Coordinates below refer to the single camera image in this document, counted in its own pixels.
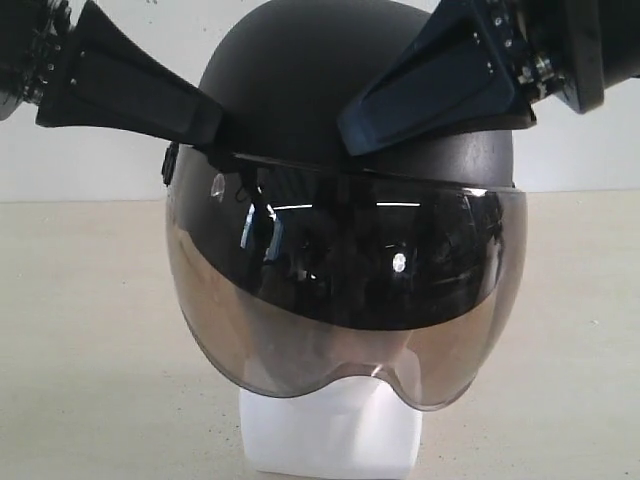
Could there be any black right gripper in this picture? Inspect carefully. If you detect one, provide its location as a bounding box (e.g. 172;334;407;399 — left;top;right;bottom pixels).
337;0;639;156

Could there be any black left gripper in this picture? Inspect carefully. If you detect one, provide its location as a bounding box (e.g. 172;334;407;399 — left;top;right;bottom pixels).
1;1;223;147

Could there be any black helmet with tinted visor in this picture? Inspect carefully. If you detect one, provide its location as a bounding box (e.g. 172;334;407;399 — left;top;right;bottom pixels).
166;1;527;411

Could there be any white mannequin head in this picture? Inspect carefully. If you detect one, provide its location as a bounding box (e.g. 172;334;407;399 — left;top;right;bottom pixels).
239;377;423;479

